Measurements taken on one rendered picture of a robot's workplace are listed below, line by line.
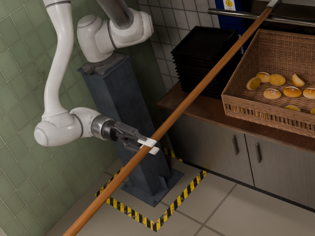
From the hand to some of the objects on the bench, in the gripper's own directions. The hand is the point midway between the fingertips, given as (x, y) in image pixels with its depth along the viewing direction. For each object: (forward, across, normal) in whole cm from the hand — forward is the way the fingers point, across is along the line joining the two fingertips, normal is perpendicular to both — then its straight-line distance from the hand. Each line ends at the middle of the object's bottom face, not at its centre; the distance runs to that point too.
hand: (148, 144), depth 163 cm
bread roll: (-11, +58, -107) cm, 122 cm away
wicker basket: (0, +59, -100) cm, 116 cm away
